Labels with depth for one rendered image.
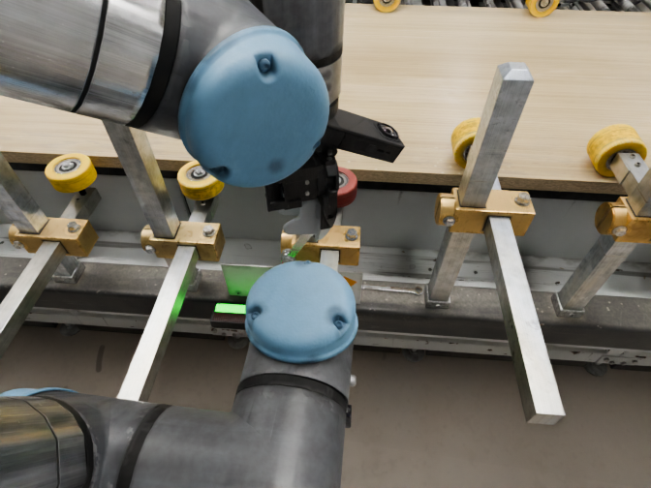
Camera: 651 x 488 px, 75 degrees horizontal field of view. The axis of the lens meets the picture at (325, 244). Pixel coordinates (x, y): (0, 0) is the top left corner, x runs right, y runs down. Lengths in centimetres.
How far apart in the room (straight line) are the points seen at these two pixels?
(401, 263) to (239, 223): 40
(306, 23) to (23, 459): 32
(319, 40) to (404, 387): 131
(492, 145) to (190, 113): 46
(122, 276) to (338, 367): 74
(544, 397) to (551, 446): 109
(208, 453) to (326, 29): 31
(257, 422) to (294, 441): 2
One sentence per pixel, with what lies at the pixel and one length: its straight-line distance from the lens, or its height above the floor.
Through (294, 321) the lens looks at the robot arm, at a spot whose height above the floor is 118.
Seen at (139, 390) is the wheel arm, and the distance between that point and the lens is 65.
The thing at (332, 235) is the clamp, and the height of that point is 87.
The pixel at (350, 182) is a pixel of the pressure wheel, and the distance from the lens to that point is 77.
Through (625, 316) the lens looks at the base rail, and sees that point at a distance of 101.
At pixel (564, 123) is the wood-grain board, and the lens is 105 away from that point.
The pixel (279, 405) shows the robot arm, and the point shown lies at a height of 116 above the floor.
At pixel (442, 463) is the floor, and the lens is 149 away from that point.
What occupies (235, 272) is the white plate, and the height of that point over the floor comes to 78.
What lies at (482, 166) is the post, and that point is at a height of 105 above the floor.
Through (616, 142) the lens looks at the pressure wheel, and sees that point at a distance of 90.
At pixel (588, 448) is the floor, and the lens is 167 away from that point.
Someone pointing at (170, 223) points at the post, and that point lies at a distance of 77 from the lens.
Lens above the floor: 141
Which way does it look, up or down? 49 degrees down
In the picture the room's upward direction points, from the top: straight up
